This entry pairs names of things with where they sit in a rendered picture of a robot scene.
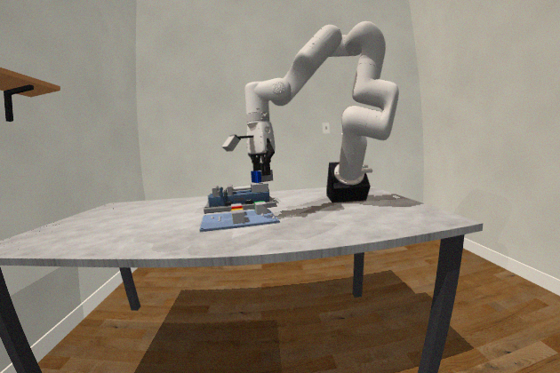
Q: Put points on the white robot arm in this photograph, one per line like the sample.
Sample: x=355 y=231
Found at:
x=357 y=122

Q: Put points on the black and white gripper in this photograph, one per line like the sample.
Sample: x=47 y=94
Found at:
x=262 y=144

